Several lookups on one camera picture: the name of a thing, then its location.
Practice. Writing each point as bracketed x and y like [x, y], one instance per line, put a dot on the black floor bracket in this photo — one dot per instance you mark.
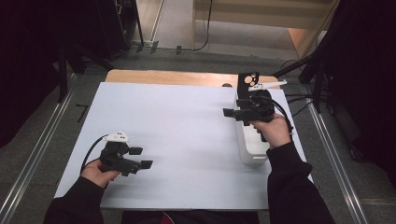
[154, 47]
[139, 47]

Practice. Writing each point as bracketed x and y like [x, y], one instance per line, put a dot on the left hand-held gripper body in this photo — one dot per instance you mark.
[113, 158]

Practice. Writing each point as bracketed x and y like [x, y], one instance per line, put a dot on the black equipment cabinet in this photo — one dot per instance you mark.
[115, 28]

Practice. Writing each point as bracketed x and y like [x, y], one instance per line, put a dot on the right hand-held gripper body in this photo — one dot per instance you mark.
[257, 112]

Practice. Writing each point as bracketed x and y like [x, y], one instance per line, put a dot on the white table board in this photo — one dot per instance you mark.
[171, 124]

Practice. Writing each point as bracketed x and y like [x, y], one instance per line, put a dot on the black metal stand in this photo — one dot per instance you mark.
[62, 77]
[292, 67]

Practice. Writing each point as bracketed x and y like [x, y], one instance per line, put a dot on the white plastic bin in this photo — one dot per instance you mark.
[252, 146]

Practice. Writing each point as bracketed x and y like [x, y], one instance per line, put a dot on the beige wooden shelf unit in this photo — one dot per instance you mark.
[264, 9]

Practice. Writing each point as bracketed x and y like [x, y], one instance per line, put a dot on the person's left hand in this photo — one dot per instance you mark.
[96, 174]

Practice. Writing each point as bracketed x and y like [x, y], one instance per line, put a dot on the dark curtain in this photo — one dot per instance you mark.
[367, 77]
[25, 62]

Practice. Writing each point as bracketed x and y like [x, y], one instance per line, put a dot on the metal floor rail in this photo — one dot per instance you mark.
[33, 158]
[339, 171]

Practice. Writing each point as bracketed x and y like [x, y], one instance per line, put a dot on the wooden table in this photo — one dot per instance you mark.
[186, 77]

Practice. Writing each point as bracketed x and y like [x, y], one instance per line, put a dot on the person's right hand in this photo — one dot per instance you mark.
[277, 132]

